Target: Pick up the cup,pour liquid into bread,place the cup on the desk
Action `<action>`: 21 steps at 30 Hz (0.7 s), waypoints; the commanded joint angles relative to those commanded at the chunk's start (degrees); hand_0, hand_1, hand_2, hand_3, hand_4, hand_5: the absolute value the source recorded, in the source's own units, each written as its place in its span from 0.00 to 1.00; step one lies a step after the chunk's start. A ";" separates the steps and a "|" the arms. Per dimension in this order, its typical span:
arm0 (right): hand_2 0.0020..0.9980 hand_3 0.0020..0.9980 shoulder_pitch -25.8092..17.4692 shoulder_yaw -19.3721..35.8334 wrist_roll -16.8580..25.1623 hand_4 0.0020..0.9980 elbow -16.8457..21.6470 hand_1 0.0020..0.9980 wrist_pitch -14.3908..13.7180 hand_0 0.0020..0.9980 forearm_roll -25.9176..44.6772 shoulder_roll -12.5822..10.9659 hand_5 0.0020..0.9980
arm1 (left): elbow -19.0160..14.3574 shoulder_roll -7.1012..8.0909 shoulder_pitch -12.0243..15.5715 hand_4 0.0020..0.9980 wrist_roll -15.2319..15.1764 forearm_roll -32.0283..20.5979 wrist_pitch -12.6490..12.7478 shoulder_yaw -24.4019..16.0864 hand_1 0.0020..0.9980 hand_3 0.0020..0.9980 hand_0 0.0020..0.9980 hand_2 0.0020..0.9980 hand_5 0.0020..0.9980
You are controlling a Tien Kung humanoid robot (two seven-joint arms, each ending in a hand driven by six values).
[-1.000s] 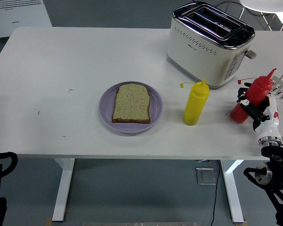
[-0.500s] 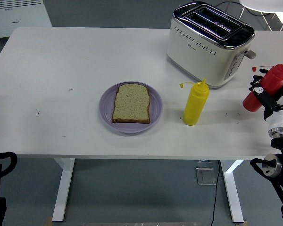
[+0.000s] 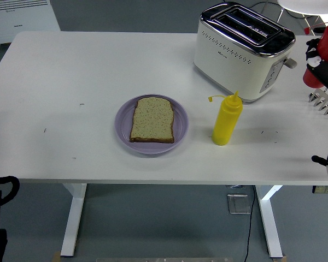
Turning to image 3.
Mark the seeded bread slice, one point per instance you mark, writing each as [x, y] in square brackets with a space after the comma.
[152, 120]

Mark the white round stool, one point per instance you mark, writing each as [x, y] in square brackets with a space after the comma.
[306, 6]

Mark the white chrome two-slot toaster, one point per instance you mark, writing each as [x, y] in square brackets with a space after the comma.
[235, 68]

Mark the white panel heater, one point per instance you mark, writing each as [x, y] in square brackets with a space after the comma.
[22, 19]

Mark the yellow squeeze bottle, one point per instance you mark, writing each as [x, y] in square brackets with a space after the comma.
[225, 122]

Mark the power strip under table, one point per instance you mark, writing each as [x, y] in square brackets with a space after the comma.
[324, 189]

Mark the white table leg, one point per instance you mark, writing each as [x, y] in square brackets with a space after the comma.
[269, 218]
[73, 218]

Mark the purple round plate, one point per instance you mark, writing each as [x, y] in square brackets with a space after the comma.
[123, 128]

